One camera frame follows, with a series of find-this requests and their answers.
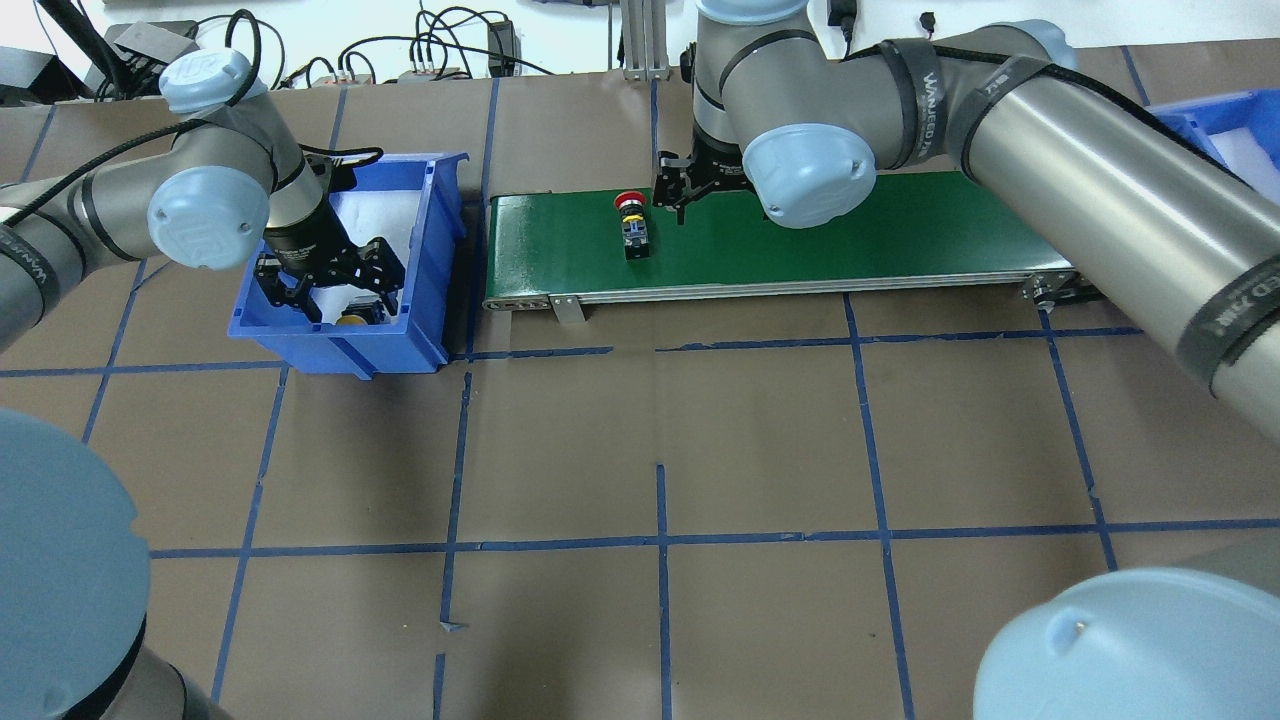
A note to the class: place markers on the green conveyor belt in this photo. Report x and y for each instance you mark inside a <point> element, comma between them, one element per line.
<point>916,230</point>

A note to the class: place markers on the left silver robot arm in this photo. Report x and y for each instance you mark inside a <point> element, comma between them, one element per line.
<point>76,577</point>

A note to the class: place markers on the white foam pad right bin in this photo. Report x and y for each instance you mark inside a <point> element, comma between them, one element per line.
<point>1247,158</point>

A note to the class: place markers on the right blue plastic bin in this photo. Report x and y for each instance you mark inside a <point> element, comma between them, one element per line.
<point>1198,119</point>

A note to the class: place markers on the left blue plastic bin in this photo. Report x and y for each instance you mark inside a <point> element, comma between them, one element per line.
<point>409,343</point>

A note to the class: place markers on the white foam pad bin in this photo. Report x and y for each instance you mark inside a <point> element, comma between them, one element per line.
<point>366,215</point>
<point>1247,158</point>

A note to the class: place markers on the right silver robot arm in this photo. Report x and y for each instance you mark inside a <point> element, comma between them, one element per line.
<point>1187,250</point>

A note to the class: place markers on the red push button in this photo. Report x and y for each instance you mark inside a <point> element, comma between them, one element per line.
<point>631,205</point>

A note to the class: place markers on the aluminium frame post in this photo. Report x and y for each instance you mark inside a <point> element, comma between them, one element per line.
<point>644,41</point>

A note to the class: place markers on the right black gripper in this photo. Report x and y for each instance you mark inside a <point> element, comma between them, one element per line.
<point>716,168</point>

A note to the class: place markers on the yellow push button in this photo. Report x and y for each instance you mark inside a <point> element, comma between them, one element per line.
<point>363,312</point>

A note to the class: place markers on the white foam pad left bin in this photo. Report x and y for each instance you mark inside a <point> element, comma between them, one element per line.
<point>366,215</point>

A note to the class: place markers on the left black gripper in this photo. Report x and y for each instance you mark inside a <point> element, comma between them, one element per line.
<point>303,243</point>

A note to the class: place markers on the blue plastic bin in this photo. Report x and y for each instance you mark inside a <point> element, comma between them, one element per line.
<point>409,343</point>
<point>1198,119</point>

